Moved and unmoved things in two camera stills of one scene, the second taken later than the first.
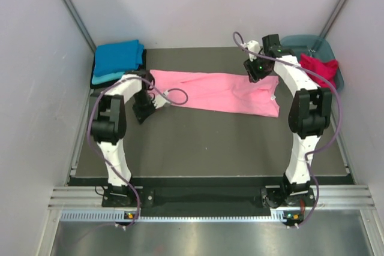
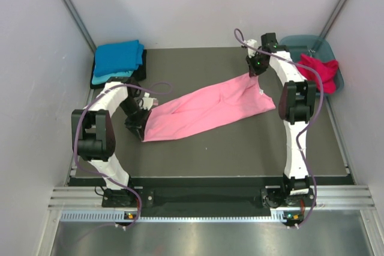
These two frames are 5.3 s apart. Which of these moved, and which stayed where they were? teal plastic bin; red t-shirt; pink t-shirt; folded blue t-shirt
Moved: pink t-shirt
Stayed: folded blue t-shirt; teal plastic bin; red t-shirt
